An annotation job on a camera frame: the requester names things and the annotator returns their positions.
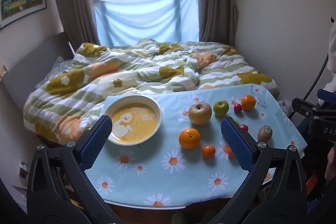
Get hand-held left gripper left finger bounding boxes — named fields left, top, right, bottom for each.
left=26, top=114, right=124, bottom=224

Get white garment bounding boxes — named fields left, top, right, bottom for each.
left=324, top=27, right=336, bottom=98

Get large orange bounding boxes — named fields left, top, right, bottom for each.
left=179, top=128, right=201, bottom=149

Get small tangerine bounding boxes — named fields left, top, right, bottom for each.
left=202, top=145, right=216, bottom=159

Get cream bowl with duck print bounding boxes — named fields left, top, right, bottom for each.
left=103, top=95, right=163, bottom=146

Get small table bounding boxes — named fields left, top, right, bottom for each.
left=105, top=166, right=279, bottom=216

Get papers on floor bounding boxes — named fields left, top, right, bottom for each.
left=17, top=161, right=34, bottom=195

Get light blue window cloth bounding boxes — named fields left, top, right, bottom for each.
left=94, top=0, right=200, bottom=46

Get medium orange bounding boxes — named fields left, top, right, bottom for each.
left=241, top=94, right=257, bottom=110

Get green apple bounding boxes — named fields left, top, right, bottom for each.
left=213, top=100, right=229, bottom=116

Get large yellow apple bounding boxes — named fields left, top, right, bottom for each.
left=188, top=102, right=213, bottom=126

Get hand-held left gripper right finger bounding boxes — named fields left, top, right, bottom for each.
left=210, top=116, right=307, bottom=224

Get black cable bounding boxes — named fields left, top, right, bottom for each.
left=302, top=53, right=330, bottom=102

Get grey bed headboard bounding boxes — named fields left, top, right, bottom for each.
left=0, top=32, right=76, bottom=109

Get framed wall picture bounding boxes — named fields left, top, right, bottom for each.
left=0, top=0, right=47, bottom=30

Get blue patterned bed sheet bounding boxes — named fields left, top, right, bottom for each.
left=34, top=55, right=75, bottom=90

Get brown kiwi with green sticker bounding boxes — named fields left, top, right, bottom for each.
left=257, top=125, right=273, bottom=142

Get person's right hand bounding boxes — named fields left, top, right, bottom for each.
left=327, top=147, right=336, bottom=181

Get blue daisy print tablecloth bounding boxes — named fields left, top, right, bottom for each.
left=84, top=84, right=308, bottom=207

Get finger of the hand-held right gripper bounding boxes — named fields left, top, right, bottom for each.
left=317, top=89, right=336, bottom=104
left=292, top=97, right=319, bottom=119

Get green striped floral duvet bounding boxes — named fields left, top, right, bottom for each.
left=23, top=39, right=279, bottom=146

